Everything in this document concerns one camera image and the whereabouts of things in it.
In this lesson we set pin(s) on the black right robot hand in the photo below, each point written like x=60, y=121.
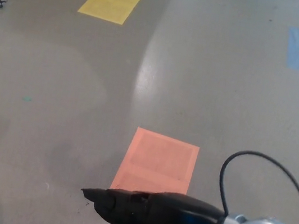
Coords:
x=172, y=218

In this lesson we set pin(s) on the orange paper sheet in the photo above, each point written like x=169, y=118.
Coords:
x=159, y=159

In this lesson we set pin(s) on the yellow paper sheet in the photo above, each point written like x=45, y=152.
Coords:
x=111, y=1

